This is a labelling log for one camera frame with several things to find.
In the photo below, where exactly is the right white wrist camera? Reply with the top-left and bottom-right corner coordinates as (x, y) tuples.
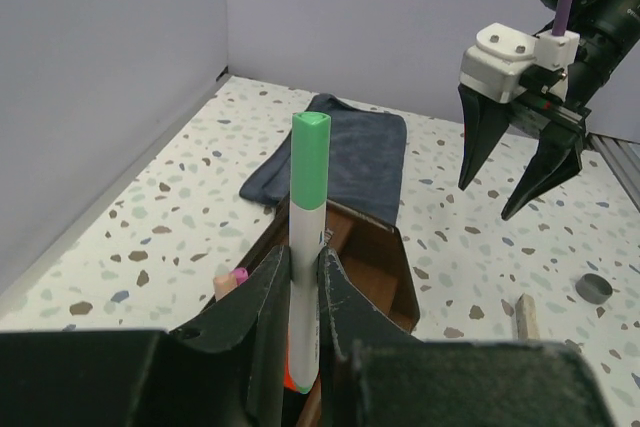
(459, 23), (580, 104)

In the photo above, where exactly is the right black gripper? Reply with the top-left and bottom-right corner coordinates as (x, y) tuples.
(458, 84), (591, 220)

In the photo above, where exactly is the grey round cap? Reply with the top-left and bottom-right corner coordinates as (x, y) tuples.
(575, 273), (613, 305)

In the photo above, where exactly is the small wooden block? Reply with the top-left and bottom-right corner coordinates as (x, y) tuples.
(515, 294), (540, 341)

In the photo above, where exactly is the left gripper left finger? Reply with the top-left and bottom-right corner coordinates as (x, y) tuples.
(1, 246), (290, 426)

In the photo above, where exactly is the peach capped marker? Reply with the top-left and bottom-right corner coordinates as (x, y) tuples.
(213, 273), (237, 302)

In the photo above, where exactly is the pink capped marker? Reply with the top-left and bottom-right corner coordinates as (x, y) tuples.
(231, 267), (249, 286)

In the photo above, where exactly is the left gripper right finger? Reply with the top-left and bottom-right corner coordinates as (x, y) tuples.
(318, 248), (615, 426)

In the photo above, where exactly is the dark blue folded towel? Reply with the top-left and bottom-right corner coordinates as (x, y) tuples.
(239, 94), (407, 225)

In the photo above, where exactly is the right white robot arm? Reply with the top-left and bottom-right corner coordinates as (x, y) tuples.
(458, 0), (639, 220)

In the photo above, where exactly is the green capped marker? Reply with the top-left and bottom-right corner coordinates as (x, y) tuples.
(287, 111), (331, 394)

